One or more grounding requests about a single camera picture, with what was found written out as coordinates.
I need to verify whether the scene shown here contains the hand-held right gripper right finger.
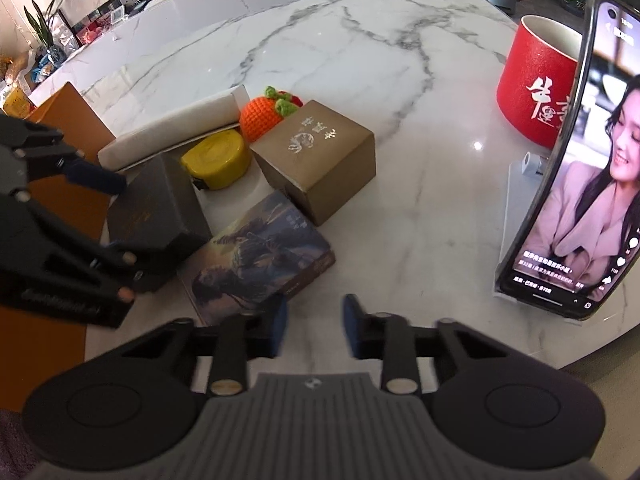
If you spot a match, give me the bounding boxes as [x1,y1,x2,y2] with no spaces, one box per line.
[341,293,522,395]

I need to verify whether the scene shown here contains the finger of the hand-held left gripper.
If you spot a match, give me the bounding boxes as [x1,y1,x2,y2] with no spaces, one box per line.
[0,193,147,294]
[0,114,127,196]

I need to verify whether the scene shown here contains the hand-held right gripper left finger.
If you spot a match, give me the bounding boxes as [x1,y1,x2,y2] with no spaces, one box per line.
[119,298,290,396]

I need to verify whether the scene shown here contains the orange cardboard box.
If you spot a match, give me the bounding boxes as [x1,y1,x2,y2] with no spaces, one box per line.
[0,81,118,397]

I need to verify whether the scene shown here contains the black gift box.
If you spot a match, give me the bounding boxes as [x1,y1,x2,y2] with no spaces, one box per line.
[106,152,214,294]

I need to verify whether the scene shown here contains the yellow tape measure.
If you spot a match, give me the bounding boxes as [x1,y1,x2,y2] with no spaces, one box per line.
[181,129,253,191]

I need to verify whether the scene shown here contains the orange crochet fruit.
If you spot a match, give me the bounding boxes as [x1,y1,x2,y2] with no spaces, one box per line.
[239,86,305,144]

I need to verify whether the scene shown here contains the illustrated picture box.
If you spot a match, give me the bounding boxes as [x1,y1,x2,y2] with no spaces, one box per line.
[176,191,336,326]

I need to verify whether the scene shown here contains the snack bags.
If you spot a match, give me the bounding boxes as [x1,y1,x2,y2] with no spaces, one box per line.
[0,52,52,92]

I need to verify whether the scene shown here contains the red gift boxes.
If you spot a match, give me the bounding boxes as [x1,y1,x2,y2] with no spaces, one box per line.
[80,22,109,44]

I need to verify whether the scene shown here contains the leafy plant in blue vase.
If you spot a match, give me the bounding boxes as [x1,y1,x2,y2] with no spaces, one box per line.
[24,0,69,69]

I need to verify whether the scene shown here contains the purple fluffy cloth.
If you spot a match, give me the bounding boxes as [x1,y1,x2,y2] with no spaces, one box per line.
[0,407,47,480]

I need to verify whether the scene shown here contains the brown cardboard box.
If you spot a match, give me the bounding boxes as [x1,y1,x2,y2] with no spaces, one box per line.
[249,100,377,226]

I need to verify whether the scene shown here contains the clear phone stand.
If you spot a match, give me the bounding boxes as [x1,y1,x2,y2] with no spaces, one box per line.
[492,152,601,322]

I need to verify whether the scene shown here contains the smartphone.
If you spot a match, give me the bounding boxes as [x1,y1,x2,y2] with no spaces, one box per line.
[500,0,640,322]

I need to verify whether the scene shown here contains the red paper cup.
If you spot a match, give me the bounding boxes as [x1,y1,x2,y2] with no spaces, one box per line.
[496,14,594,151]

